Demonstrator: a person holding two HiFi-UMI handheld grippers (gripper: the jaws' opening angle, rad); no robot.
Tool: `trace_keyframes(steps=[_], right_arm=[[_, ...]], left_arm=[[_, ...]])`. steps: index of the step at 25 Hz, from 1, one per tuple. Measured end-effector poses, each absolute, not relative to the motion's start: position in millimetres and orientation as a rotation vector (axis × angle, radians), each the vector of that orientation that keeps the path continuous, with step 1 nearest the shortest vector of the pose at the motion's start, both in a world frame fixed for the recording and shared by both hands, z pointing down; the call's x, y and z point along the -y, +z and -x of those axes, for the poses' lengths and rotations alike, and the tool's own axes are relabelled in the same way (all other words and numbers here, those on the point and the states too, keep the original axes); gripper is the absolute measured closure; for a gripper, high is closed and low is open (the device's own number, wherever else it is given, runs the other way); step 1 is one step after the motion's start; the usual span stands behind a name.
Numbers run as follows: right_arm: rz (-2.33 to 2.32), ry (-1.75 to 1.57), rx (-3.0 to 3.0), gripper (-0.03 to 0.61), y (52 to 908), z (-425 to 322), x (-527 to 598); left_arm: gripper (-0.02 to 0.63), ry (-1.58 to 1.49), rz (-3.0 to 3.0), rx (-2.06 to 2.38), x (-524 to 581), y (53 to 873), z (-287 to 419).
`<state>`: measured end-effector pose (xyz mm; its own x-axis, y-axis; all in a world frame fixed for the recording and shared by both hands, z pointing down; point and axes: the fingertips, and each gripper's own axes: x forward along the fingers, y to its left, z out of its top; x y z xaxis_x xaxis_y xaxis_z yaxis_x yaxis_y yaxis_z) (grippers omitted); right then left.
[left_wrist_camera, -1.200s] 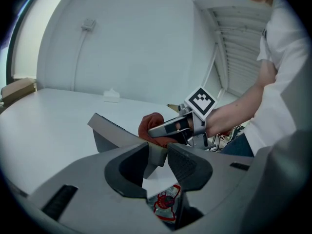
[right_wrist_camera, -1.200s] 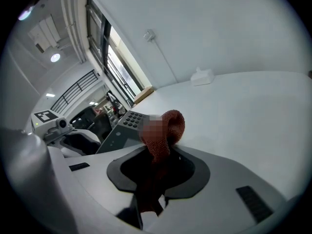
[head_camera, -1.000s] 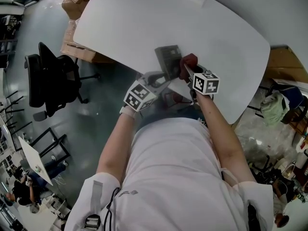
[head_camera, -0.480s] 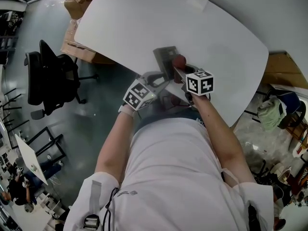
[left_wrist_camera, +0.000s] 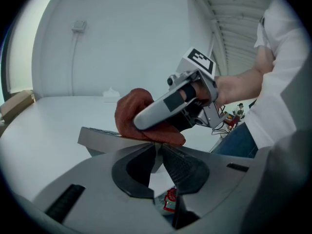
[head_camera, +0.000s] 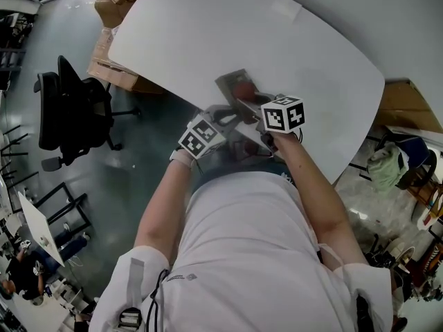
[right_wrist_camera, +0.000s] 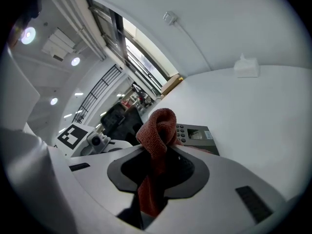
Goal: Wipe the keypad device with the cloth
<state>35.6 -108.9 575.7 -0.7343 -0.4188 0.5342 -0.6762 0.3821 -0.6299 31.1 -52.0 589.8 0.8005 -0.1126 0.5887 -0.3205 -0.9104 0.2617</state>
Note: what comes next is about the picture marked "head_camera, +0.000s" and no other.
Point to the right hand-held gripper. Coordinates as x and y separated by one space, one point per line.
282 116

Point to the flat cardboard sheet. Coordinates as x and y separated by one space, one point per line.
405 106

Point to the red round object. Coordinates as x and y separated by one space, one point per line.
244 91

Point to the black metal frame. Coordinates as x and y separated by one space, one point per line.
74 202

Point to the person's right forearm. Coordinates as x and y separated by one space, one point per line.
311 185

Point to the large taped cardboard box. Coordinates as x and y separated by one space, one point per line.
104 67

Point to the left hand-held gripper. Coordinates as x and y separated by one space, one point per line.
200 137

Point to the blue chair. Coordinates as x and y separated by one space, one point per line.
420 150

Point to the black office chair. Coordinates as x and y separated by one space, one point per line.
76 116

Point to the white wristband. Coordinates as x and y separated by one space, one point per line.
181 157

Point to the person's left forearm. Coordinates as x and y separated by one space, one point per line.
162 202

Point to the small white table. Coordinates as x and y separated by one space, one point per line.
38 227

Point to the person in white shirt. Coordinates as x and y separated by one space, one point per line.
242 254

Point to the grey box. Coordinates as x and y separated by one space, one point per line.
226 83

